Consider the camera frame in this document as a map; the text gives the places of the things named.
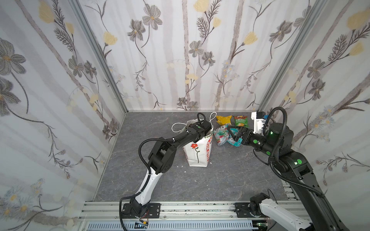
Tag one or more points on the left corner aluminium post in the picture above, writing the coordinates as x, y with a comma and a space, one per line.
98, 52

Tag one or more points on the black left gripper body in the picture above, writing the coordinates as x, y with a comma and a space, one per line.
201, 127

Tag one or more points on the small green circuit board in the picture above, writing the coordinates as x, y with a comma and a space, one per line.
141, 225

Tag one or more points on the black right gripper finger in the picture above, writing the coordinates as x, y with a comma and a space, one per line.
234, 135
233, 127

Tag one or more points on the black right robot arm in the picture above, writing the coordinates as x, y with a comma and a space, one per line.
293, 168

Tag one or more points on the white teal candy packet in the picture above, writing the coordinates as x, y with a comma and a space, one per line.
221, 135

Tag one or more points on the white paper bag red flower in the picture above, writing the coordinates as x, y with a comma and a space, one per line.
197, 152

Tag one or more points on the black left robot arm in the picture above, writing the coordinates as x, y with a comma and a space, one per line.
161, 158

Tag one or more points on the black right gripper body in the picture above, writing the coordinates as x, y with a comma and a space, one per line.
241, 135

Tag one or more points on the white slotted cable duct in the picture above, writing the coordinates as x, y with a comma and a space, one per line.
196, 225

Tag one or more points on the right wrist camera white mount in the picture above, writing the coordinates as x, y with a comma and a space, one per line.
259, 119

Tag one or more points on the yellow snack packet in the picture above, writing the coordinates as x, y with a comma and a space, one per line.
224, 120

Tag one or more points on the green snack packet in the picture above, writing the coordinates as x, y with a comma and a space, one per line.
241, 121

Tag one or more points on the teal white snack packet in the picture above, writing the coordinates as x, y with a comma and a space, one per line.
235, 143

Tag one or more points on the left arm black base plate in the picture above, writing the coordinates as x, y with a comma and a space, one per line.
150, 210

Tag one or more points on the corner aluminium post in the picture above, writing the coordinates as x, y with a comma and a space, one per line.
308, 24
98, 52

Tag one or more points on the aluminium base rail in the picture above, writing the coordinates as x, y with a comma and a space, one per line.
104, 216

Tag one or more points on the right corner aluminium post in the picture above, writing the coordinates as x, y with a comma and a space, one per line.
308, 24

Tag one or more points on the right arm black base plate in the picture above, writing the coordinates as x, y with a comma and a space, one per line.
247, 210

